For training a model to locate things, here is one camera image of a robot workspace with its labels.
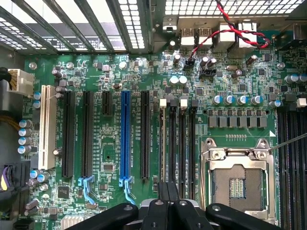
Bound RAM slot black latches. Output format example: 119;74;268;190
168;98;177;184
278;92;297;230
189;98;198;199

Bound silver finned heatsink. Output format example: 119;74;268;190
60;214;85;230

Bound black expansion slot blue clip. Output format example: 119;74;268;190
78;90;97;207

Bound short black expansion slot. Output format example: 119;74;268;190
101;90;113;116

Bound thin socket locking lever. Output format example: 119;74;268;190
267;133;307;152

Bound green motherboard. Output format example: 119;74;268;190
23;45;307;230

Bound white expansion slot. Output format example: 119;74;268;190
37;84;58;170

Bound tall silver port block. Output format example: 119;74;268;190
218;23;237;52
237;20;258;48

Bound silver USB port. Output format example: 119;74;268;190
180;27;197;46
197;27;213;46

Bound white power connector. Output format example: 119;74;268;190
6;68;35;98

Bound small silver port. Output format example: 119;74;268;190
162;16;178;34

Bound open grey PC case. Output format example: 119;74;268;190
0;0;307;230

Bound CPU socket metal frame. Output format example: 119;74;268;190
201;138;276;226

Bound black connector purple wires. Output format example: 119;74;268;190
0;162;31;201

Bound yellow wire bundle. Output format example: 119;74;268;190
0;114;22;132

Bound red black twisted wire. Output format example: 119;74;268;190
188;0;272;67

